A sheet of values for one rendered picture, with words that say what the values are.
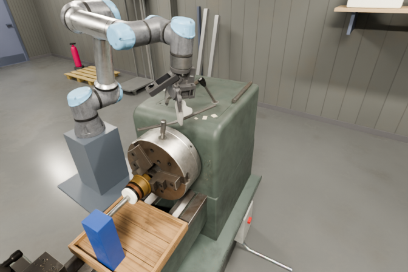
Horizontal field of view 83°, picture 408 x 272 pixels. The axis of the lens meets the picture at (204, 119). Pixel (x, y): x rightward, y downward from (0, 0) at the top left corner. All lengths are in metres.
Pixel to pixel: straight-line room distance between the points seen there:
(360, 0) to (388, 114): 1.55
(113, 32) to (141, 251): 0.79
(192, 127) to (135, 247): 0.52
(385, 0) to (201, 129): 2.25
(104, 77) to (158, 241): 0.80
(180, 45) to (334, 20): 2.85
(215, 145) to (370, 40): 2.77
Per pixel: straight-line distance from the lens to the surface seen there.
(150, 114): 1.13
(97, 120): 1.33
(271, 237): 2.15
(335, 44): 3.48
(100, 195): 1.49
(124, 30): 0.73
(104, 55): 1.20
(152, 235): 1.07
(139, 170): 0.97
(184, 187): 0.97
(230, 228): 1.49
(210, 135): 0.96
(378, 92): 3.61
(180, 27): 0.74
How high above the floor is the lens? 1.75
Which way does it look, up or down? 30 degrees down
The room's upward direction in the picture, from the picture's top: 2 degrees counter-clockwise
